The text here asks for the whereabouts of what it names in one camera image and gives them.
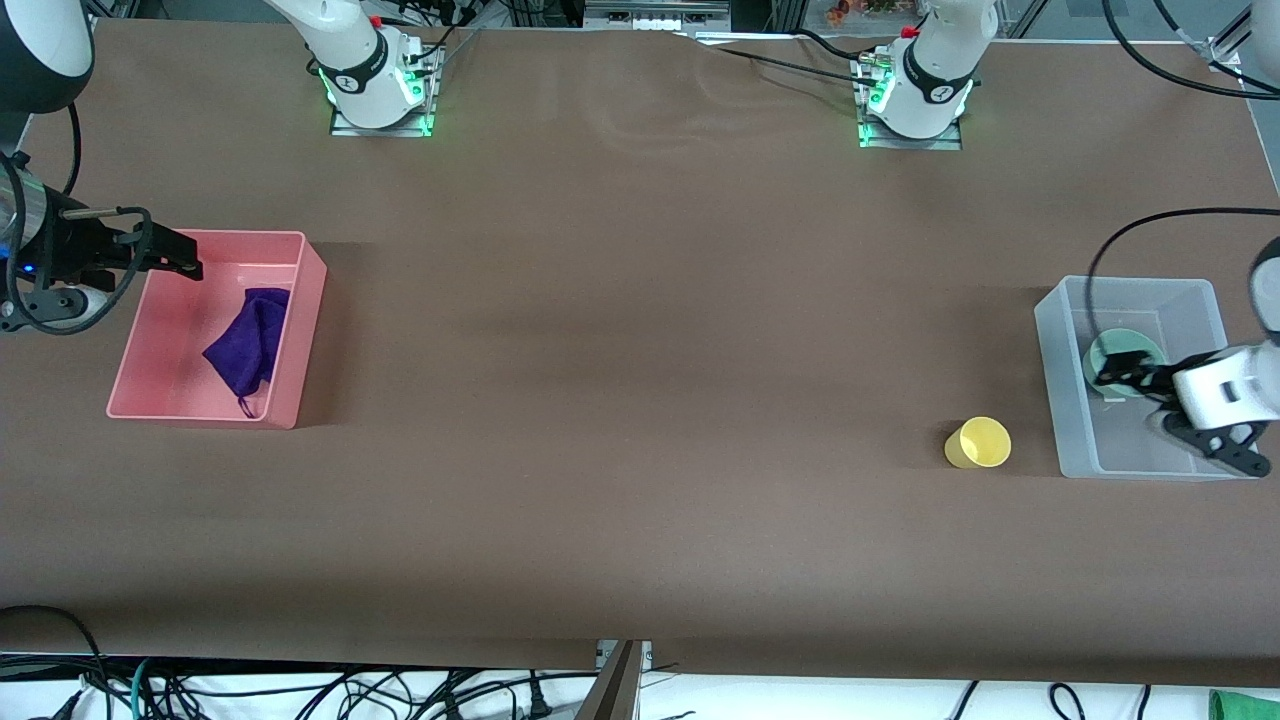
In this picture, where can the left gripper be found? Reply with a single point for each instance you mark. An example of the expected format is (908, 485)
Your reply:
(1150, 378)

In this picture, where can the green cloth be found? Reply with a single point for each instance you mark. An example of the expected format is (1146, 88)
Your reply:
(1245, 706)

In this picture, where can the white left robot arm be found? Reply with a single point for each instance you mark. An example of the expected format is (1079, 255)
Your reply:
(930, 80)

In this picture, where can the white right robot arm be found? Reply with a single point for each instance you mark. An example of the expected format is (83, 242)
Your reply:
(350, 60)

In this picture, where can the pink plastic bin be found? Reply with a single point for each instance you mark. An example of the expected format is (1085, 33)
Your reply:
(180, 350)

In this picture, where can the yellow plastic cup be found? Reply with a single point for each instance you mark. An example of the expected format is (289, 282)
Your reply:
(980, 443)

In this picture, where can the translucent plastic bin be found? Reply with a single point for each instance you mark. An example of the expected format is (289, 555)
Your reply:
(1120, 440)

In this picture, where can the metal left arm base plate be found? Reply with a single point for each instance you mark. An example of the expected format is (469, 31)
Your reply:
(910, 140)

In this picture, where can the purple cloth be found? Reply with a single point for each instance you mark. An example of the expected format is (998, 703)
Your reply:
(250, 340)

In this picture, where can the metal table post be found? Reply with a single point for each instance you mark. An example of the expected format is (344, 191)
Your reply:
(612, 690)

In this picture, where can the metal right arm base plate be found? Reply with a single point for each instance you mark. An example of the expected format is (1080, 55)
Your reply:
(385, 128)

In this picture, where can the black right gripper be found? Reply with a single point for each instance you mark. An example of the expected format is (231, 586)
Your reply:
(68, 248)

